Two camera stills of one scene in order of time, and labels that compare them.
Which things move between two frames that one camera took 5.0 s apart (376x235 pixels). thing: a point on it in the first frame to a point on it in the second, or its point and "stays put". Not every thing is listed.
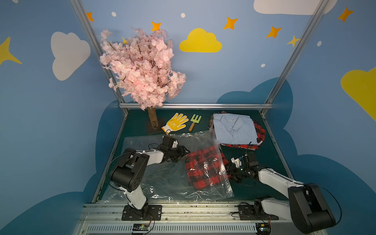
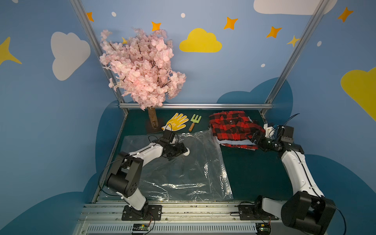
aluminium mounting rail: x=106 y=219 stays put
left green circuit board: x=140 y=227 stays put
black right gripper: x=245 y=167 to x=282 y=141
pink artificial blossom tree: x=142 y=69 stays put
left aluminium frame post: x=85 y=23 stays put
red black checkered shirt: x=206 y=166 to x=234 y=125
